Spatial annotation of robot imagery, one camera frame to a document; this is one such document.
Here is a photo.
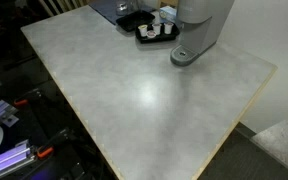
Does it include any black plastic tray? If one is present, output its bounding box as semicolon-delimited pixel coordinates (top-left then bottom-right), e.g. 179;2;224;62
135;21;181;45
115;9;156;33

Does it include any red lid coffee pod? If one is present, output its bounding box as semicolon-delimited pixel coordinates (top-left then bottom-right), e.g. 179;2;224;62
151;22;162;36
163;21;175;35
146;29;158;40

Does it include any yellow lid coffee pod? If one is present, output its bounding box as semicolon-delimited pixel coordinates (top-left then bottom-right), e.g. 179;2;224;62
138;24;149;38

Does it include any light blue tissue box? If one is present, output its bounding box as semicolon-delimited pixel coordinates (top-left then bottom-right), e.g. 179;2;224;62
158;5;179;23

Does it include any grey coffee machine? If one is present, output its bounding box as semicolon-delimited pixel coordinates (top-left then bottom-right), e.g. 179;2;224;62
169;0;236;67

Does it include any short glass jar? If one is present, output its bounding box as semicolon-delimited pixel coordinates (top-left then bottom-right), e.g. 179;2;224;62
115;1;130;17

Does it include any dark blue cloth mat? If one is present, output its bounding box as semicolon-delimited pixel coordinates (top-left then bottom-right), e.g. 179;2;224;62
88;0;158;26

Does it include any wooden chair back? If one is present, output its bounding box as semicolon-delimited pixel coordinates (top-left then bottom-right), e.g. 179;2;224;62
38;0;89;18

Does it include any speckled grey countertop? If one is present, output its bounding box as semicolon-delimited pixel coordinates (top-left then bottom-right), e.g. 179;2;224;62
250;109;288;180

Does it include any orange handled black clamp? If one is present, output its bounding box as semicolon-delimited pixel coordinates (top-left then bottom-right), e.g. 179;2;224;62
13;87;44;108
36;127;76;160

